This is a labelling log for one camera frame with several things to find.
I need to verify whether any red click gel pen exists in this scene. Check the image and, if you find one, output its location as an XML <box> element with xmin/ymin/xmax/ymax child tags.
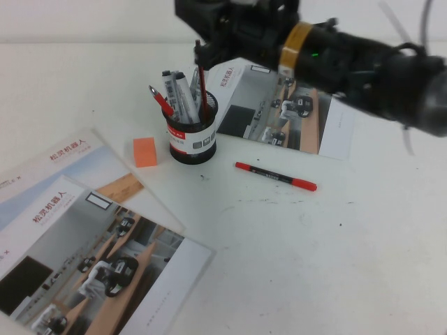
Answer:
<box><xmin>148</xmin><ymin>84</ymin><xmax>175</xmax><ymax>117</ymax></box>

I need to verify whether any grey round cable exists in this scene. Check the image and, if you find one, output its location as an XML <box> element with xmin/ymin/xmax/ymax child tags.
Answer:
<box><xmin>418</xmin><ymin>0</ymin><xmax>434</xmax><ymax>53</ymax></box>

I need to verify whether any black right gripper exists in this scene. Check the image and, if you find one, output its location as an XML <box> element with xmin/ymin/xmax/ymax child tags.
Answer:
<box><xmin>193</xmin><ymin>0</ymin><xmax>302</xmax><ymax>70</ymax></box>

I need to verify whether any blue sky brochure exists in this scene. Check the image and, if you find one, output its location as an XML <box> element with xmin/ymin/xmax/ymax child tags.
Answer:
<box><xmin>0</xmin><ymin>127</ymin><xmax>186</xmax><ymax>242</ymax></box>

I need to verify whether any white marker with black cap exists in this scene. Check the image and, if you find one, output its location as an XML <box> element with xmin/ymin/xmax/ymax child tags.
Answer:
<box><xmin>161</xmin><ymin>70</ymin><xmax>179</xmax><ymax>121</ymax></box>
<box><xmin>174</xmin><ymin>70</ymin><xmax>200</xmax><ymax>124</ymax></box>
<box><xmin>189</xmin><ymin>68</ymin><xmax>207</xmax><ymax>103</ymax></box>

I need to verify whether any red and black marker pen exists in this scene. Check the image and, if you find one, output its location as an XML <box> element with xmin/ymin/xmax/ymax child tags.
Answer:
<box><xmin>234</xmin><ymin>161</ymin><xmax>318</xmax><ymax>193</ymax></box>

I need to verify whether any orange foam block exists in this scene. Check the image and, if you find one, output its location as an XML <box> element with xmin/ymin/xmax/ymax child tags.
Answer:
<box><xmin>133</xmin><ymin>137</ymin><xmax>159</xmax><ymax>169</ymax></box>

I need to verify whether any black mesh pen holder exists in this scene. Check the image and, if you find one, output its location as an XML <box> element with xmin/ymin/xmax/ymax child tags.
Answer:
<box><xmin>161</xmin><ymin>89</ymin><xmax>218</xmax><ymax>165</ymax></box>

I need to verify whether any office photo brochure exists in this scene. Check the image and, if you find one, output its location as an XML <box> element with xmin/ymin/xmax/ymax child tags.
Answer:
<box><xmin>0</xmin><ymin>174</ymin><xmax>216</xmax><ymax>335</ymax></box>
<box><xmin>215</xmin><ymin>57</ymin><xmax>356</xmax><ymax>162</ymax></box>

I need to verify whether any red and black pencil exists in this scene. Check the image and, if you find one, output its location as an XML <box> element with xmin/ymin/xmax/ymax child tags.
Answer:
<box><xmin>195</xmin><ymin>39</ymin><xmax>210</xmax><ymax>120</ymax></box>

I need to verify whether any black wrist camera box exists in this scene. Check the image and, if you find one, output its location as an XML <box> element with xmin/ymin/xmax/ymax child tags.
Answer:
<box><xmin>174</xmin><ymin>0</ymin><xmax>228</xmax><ymax>40</ymax></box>

